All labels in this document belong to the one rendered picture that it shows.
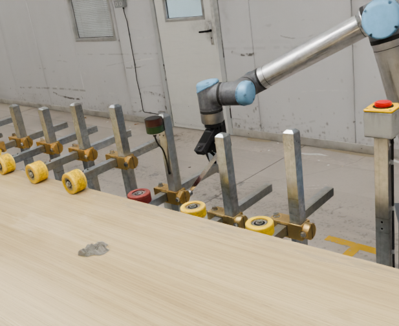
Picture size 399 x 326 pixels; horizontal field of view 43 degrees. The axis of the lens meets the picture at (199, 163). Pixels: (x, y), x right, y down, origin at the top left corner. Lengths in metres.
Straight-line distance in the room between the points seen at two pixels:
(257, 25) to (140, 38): 1.68
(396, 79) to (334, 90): 2.75
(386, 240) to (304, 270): 0.28
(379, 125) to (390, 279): 0.35
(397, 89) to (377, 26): 0.21
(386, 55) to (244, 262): 0.81
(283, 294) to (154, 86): 4.95
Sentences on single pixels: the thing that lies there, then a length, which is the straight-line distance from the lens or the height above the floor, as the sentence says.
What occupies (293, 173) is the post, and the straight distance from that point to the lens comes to 1.45.
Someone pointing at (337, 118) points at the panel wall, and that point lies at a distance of 4.49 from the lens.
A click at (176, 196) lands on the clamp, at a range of 1.79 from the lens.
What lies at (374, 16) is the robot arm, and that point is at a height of 1.38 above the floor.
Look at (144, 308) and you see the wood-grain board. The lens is 1.17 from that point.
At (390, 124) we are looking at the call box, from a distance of 1.25.
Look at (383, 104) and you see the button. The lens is 1.27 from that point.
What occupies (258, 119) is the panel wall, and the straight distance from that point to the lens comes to 4.98.
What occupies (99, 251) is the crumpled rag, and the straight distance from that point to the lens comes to 1.42.
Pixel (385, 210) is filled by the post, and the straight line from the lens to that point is 1.36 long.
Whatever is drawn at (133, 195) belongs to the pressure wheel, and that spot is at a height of 0.91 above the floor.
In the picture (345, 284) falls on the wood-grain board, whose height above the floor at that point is 0.90.
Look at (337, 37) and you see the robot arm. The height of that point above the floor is 1.31.
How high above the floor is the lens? 1.56
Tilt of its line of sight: 20 degrees down
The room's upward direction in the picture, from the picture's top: 8 degrees counter-clockwise
